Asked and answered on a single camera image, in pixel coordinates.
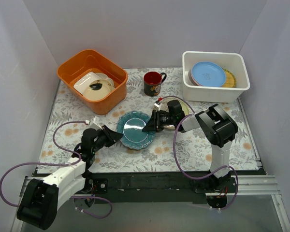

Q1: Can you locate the dark teal scalloped plate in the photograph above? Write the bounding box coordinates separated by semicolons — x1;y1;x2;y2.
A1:
116;111;155;150

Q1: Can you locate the pink plate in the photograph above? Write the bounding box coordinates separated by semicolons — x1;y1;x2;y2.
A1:
188;69;202;86

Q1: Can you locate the light blue plate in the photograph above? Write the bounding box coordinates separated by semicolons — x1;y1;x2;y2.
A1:
192;61;226;87

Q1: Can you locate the woven bamboo tray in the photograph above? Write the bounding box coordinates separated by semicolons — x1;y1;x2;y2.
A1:
221;68;236;88

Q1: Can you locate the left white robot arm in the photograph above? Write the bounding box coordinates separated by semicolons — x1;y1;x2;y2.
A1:
16;126;123;230

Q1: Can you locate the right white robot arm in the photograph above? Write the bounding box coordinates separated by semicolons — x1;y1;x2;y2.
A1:
142;100;238;192

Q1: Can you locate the orange plastic bin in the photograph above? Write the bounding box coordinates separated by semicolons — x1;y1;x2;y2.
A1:
57;49;128;115

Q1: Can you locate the cream floral plate in bin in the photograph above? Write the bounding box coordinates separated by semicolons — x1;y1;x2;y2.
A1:
95;73;115;90

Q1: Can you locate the white plastic bin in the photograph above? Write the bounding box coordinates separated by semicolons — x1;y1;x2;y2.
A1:
182;51;250;103

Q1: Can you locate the floral patterned table mat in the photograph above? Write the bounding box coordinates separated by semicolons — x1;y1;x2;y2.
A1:
38;68;258;174

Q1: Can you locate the cream and green floral plate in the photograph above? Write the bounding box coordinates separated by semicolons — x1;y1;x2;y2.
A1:
159;98;191;131

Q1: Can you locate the cream plate with black motif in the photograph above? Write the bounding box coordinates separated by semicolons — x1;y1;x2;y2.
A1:
83;80;113;101

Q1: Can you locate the black and red mug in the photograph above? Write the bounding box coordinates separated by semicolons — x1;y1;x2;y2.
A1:
144;72;167;97

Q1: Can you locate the white square dish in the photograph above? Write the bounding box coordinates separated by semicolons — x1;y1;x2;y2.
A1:
73;72;100;95

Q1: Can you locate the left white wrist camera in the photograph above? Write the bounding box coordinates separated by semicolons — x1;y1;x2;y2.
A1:
89;116;102;130

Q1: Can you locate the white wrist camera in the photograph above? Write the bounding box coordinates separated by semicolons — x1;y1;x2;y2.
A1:
153;98;163;111
89;116;102;130

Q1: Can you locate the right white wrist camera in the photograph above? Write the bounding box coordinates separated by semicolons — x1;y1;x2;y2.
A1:
153;98;163;111

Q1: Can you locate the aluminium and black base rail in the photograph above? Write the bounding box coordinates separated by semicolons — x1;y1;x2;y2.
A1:
11;79;290;232

